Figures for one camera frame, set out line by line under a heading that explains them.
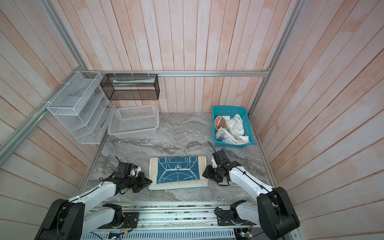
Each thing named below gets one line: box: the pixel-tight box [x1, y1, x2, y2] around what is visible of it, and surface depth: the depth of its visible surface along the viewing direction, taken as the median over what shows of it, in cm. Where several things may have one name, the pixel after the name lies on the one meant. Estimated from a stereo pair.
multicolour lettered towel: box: [216, 127, 251, 145], surface depth 91 cm
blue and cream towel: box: [149, 155, 208, 190], surface depth 90 cm
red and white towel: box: [214, 115, 228, 130], surface depth 109 cm
